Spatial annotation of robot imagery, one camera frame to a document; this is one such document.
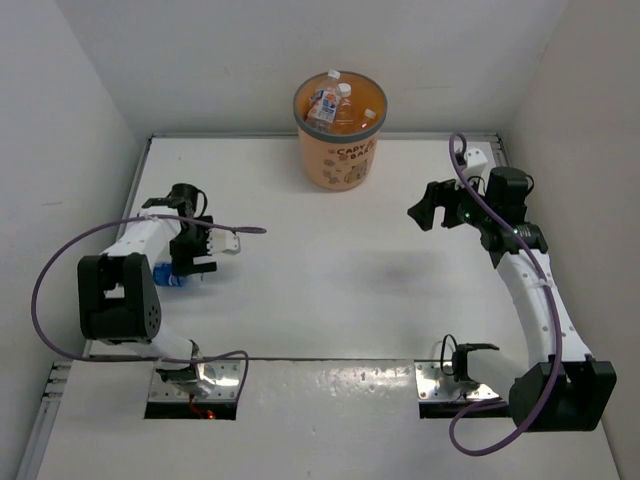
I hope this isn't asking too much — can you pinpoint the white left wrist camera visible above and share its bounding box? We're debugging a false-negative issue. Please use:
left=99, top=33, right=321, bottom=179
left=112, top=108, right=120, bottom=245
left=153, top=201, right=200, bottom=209
left=207, top=229, right=241, bottom=256

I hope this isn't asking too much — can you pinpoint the clear square bottle white cap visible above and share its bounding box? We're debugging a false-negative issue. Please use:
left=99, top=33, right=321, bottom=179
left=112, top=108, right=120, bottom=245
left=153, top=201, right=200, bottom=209
left=332, top=83, right=358, bottom=135

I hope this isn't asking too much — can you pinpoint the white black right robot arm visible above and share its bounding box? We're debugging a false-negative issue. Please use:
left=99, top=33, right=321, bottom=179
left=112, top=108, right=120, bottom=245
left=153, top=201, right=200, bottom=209
left=408, top=167, right=617, bottom=432

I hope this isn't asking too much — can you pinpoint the clear bottle green label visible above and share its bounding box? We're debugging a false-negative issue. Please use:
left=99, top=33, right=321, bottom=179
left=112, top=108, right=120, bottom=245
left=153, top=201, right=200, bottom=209
left=355, top=109, right=377, bottom=133

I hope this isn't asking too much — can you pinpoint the metal base plate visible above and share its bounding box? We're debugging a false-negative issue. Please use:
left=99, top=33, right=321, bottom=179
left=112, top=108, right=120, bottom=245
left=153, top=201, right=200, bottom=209
left=414, top=361, right=500, bottom=405
left=148, top=360, right=243, bottom=403

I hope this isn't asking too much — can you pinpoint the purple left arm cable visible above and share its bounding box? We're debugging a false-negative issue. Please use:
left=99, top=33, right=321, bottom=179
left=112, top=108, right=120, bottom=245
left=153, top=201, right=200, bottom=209
left=30, top=215, right=267, bottom=401

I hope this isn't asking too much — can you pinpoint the orange capybara waste bin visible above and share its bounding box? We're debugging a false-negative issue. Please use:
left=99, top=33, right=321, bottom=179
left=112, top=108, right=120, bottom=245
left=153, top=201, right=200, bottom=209
left=293, top=71, right=388, bottom=191

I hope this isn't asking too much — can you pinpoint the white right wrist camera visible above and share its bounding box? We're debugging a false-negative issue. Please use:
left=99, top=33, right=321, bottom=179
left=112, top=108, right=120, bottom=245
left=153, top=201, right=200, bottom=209
left=456, top=148, right=488, bottom=178

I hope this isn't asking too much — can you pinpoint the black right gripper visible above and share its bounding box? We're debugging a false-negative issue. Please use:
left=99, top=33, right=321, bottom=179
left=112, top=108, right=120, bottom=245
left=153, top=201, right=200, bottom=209
left=408, top=170, right=494, bottom=231

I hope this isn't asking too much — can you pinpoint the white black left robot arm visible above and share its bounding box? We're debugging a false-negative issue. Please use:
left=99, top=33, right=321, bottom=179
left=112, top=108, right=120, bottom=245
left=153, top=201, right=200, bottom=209
left=77, top=183, right=217, bottom=389

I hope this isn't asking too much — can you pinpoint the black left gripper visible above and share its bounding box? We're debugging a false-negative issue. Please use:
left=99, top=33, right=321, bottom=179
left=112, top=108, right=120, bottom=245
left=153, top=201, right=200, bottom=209
left=169, top=216, right=216, bottom=275

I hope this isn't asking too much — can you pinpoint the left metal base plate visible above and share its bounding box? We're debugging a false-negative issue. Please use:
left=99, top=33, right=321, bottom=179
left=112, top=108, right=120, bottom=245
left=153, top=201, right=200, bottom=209
left=148, top=360, right=243, bottom=403

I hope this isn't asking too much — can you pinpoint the clear bottle orange white label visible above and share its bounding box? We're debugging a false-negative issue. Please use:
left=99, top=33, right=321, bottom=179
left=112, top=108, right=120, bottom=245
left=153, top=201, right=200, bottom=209
left=306, top=70, right=341, bottom=132

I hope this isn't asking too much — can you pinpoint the small bottle blue label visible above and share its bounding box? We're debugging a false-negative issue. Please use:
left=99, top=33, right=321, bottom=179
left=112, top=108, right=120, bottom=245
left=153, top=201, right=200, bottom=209
left=152, top=262, right=204, bottom=288

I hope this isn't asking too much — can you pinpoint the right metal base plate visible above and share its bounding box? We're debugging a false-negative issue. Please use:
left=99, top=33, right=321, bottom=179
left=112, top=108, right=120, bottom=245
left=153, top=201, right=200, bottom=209
left=414, top=361, right=500, bottom=405

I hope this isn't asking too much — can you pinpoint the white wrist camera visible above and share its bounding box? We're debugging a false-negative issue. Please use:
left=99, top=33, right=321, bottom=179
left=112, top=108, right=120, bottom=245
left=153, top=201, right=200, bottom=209
left=207, top=229, right=241, bottom=256
left=456, top=148, right=488, bottom=178

